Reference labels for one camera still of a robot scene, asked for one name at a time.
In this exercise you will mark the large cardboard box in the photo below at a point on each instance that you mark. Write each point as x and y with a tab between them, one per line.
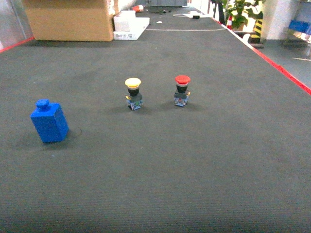
71	20

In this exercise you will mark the small white box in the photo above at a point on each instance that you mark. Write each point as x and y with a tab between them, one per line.
124	21

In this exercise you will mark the red mushroom push button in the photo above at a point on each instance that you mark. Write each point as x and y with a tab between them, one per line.
182	93

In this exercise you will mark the yellow black striped post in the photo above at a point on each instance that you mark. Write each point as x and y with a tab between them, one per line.
256	34

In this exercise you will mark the green potted plant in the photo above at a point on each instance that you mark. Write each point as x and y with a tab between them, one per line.
243	10

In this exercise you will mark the white flat box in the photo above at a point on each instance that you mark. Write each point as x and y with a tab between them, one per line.
140	25

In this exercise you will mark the yellow mushroom push button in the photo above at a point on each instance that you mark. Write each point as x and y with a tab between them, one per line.
134	100

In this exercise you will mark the blue block part with knob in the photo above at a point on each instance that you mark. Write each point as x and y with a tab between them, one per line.
49	121

